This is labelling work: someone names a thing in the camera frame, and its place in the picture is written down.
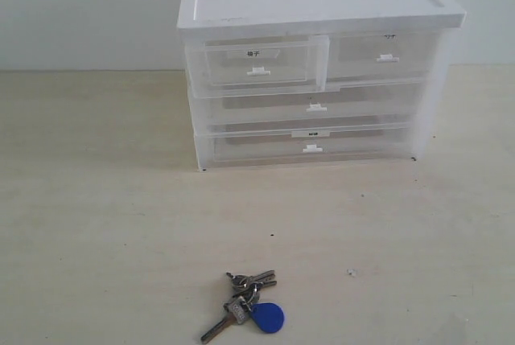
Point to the key bunch with blue fob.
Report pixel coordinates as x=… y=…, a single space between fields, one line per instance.
x=245 y=305

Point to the white translucent drawer cabinet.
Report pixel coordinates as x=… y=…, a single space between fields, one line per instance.
x=241 y=21

